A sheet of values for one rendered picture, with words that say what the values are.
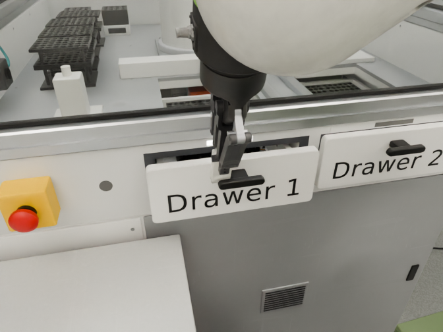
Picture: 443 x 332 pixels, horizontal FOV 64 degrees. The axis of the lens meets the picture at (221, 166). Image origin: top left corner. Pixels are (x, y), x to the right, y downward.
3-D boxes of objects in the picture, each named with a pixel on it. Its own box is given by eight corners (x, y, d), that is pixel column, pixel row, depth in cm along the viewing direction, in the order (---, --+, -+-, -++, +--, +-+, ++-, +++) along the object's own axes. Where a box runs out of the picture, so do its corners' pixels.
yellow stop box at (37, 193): (57, 229, 57) (44, 193, 53) (8, 236, 55) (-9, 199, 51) (61, 209, 61) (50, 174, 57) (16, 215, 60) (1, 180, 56)
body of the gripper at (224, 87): (194, 29, 40) (193, 93, 47) (207, 80, 35) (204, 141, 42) (258, 26, 41) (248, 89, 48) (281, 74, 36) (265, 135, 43)
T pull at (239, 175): (265, 184, 57) (265, 178, 56) (219, 191, 55) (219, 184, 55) (258, 172, 60) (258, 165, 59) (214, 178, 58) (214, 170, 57)
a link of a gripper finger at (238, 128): (244, 84, 41) (256, 116, 37) (239, 117, 45) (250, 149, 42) (223, 85, 40) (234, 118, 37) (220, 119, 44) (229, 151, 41)
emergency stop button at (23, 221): (40, 233, 54) (32, 213, 51) (12, 237, 53) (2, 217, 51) (44, 220, 56) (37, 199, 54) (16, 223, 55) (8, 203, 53)
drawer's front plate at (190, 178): (311, 201, 66) (320, 149, 60) (153, 224, 61) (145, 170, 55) (307, 195, 67) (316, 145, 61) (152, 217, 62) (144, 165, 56)
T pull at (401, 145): (424, 153, 65) (427, 146, 64) (388, 157, 63) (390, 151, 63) (412, 143, 68) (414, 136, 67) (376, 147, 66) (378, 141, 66)
